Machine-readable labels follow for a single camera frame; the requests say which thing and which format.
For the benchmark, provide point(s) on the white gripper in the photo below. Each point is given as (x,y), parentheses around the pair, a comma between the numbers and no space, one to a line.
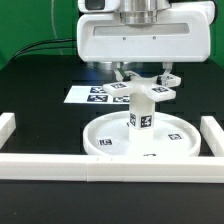
(144,31)

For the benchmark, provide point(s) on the white cross-shaped table base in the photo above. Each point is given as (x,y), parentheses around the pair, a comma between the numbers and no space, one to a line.
(157,88)

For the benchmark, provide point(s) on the white round table top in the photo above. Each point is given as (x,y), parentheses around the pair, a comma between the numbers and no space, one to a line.
(108,135)

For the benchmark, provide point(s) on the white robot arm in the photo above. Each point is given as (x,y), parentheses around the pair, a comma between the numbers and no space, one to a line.
(121,31)

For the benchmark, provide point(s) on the fiducial marker sheet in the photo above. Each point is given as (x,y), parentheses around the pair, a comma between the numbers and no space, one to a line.
(92,95)

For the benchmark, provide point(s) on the white right fence bar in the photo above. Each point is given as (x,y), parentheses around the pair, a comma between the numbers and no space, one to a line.
(213,135)

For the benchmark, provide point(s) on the white fence bar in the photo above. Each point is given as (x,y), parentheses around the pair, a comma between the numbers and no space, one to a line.
(7,127)
(213,135)
(102,169)

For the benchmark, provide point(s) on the white left fence bar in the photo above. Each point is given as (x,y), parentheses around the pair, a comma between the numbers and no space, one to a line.
(7,127)

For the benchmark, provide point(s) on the white front fence bar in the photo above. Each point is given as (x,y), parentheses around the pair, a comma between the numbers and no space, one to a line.
(102,169)

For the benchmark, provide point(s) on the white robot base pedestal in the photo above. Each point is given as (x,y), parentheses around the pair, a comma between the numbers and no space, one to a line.
(109,66)

